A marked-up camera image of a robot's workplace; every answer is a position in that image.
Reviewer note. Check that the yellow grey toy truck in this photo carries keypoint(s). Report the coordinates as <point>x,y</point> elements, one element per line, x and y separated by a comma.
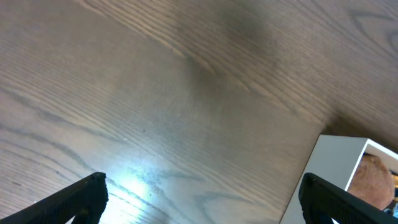
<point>392,208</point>

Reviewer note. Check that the white cardboard box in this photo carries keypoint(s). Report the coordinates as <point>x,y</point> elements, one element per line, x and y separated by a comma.
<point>336,158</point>

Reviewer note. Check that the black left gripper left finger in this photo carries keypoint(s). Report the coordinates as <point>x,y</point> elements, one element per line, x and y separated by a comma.
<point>81,202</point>

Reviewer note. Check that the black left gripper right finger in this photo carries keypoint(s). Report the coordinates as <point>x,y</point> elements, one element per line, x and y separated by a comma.
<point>323,202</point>

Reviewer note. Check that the brown plush toy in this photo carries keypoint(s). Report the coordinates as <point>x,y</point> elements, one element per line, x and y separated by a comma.
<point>373,182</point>

